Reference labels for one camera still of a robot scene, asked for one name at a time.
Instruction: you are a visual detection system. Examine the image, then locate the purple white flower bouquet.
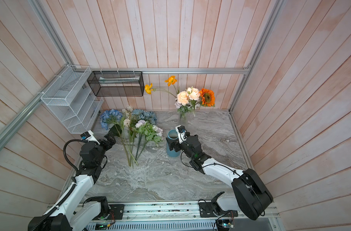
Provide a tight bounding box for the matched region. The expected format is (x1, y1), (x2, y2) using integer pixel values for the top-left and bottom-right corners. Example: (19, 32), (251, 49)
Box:
(175, 99), (200, 116)

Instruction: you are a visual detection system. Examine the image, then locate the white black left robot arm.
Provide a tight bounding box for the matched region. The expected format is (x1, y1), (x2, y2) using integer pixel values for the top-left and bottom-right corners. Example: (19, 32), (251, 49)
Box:
(27, 131), (116, 231)

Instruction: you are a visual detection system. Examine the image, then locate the teal cylindrical vase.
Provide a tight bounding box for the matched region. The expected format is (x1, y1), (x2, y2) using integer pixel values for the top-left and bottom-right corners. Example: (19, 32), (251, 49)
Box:
(166, 130), (180, 157)

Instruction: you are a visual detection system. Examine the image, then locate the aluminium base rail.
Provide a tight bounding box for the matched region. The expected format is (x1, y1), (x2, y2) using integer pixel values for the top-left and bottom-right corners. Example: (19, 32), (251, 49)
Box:
(39, 200), (280, 231)

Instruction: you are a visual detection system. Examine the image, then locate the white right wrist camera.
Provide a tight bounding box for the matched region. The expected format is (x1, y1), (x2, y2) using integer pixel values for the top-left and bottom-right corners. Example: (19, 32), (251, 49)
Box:
(175, 125), (190, 143)

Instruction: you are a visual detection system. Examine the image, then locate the clear ribbed glass vase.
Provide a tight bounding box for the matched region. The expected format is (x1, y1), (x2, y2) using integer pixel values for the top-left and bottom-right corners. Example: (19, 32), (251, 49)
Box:
(178, 112), (188, 126)

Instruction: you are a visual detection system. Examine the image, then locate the black wire mesh basket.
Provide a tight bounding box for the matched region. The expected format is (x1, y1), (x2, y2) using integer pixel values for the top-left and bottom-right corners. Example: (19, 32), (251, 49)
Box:
(88, 70), (145, 97)

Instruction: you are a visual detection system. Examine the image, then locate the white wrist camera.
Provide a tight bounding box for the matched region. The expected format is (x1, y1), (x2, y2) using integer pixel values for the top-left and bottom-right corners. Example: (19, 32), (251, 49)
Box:
(80, 130), (100, 145)
(175, 125), (190, 143)

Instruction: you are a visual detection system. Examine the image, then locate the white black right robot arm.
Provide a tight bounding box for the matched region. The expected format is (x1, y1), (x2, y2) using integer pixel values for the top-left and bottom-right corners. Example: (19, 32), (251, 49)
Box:
(166, 135), (273, 220)

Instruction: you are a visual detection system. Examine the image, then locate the pink white green bouquet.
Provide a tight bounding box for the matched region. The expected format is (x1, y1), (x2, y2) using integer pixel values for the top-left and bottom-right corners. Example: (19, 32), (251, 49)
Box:
(122, 107), (163, 162)

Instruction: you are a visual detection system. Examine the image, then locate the aluminium frame rail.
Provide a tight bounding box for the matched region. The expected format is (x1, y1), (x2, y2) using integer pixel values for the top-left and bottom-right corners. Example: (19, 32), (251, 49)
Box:
(75, 65), (249, 75)

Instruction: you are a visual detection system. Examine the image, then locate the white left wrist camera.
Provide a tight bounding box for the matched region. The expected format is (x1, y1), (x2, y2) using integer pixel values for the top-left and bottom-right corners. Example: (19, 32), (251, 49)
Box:
(80, 130), (100, 145)

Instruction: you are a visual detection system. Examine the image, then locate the yellow orange poppy stem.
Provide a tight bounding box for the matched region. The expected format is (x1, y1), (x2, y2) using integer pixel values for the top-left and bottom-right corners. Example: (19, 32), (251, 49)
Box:
(144, 76), (180, 97)

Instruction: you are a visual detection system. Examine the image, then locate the light blue hydrangea stem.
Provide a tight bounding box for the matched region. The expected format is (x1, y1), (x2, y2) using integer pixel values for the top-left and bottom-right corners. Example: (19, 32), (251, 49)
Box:
(100, 109), (138, 167)

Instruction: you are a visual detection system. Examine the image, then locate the peach pink rose stem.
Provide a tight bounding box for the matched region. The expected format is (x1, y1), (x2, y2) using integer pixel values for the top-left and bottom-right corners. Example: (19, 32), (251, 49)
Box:
(175, 87), (200, 105)

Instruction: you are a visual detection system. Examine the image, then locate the orange gerbera flower stem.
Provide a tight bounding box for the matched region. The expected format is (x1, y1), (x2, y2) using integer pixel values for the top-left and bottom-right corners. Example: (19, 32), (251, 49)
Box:
(200, 89), (215, 107)

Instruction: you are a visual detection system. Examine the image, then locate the white wire mesh shelf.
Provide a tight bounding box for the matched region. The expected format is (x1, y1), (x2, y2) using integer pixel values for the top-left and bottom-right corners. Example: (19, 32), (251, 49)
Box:
(41, 65), (103, 134)

